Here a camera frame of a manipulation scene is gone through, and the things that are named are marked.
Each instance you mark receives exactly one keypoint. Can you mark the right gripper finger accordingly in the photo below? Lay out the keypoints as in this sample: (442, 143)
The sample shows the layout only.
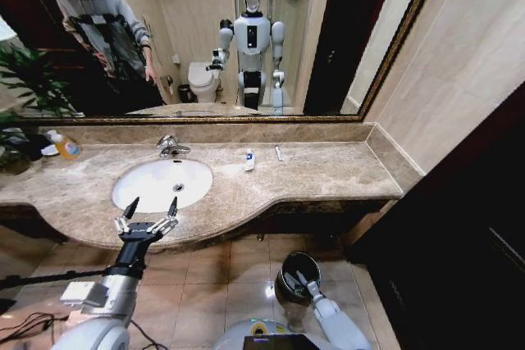
(296, 287)
(302, 278)

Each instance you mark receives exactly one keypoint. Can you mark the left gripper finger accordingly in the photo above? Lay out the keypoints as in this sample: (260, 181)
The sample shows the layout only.
(172, 208)
(130, 210)

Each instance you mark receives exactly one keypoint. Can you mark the shiny dark metal trash bin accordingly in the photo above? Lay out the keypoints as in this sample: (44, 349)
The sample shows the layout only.
(283, 284)

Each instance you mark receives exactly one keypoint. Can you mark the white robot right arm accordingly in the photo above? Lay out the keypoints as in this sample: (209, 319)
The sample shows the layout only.
(336, 321)

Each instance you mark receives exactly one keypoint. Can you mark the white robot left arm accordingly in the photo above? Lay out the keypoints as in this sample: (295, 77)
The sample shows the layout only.
(119, 296)

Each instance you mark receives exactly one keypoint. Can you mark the metal sink drain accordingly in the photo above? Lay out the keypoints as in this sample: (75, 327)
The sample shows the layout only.
(178, 187)

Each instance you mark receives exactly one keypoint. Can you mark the white oval sink basin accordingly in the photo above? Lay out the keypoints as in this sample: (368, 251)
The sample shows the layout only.
(156, 182)

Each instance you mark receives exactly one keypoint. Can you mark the white blue wrapper trash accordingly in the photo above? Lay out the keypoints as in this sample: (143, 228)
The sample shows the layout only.
(249, 160)

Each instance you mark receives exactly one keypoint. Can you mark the thin white stick trash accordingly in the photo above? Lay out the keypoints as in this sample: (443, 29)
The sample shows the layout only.
(279, 152)

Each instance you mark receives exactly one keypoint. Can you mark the chrome faucet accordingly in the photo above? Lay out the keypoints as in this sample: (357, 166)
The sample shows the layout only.
(167, 146)

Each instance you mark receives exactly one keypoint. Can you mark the white robot front shell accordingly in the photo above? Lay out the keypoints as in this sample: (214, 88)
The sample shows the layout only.
(229, 339)

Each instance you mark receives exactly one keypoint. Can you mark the orange liquid soap bottle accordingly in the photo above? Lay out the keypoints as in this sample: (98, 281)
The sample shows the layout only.
(67, 148)

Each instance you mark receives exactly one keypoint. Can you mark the small white dish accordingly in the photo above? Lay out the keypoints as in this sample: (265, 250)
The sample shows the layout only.
(49, 150)

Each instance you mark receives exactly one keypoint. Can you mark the dark wooden door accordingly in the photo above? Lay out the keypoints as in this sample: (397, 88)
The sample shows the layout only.
(451, 223)

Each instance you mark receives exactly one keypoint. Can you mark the green leafy plant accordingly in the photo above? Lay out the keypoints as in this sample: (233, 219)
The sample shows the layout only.
(37, 79)

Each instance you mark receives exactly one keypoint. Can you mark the wall mirror with dark frame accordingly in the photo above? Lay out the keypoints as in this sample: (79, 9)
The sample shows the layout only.
(197, 18)

